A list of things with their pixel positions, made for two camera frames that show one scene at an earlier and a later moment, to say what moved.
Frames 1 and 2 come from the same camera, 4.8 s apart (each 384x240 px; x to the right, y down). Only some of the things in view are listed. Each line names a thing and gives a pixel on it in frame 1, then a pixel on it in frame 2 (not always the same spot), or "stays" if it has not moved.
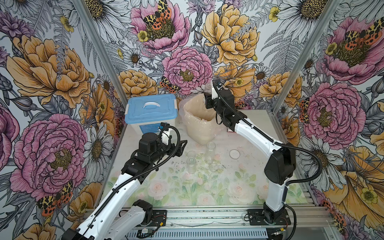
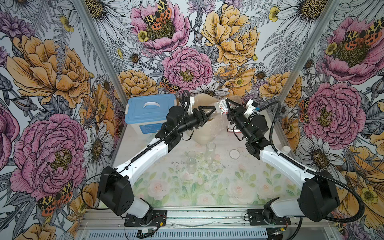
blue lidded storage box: (145, 113) stays
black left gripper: (178, 152) → (202, 120)
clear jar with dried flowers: (210, 152) stays
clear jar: (191, 162) stays
